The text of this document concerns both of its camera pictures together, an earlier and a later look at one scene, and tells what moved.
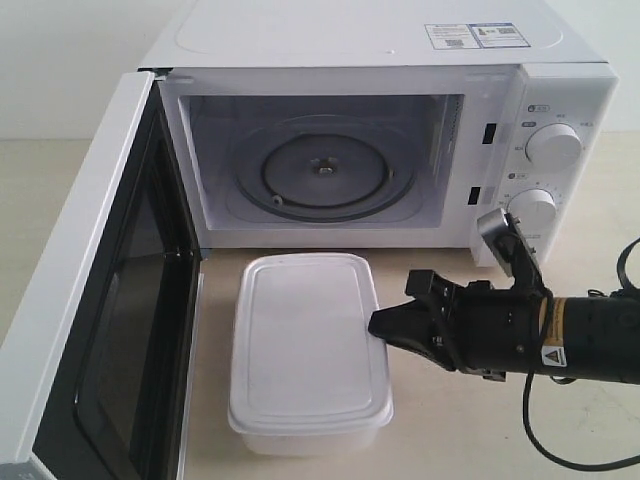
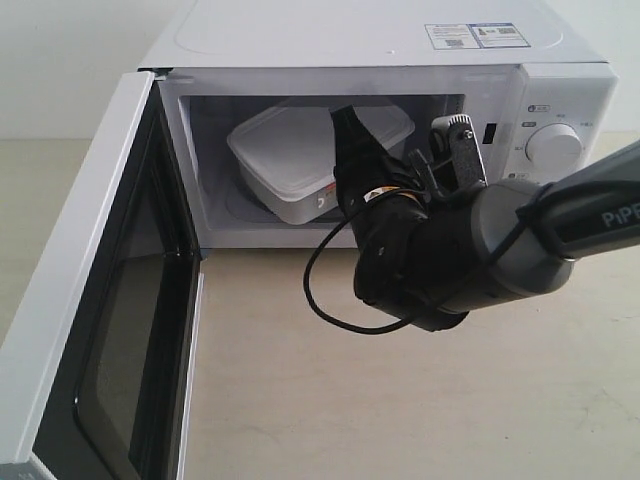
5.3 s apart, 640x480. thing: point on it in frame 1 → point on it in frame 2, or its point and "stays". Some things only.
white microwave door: x=96 y=362 stays
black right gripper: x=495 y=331 → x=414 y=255
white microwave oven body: x=503 y=105 stays
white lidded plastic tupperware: x=309 y=377 → x=286 y=156
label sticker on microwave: x=454 y=36 stays
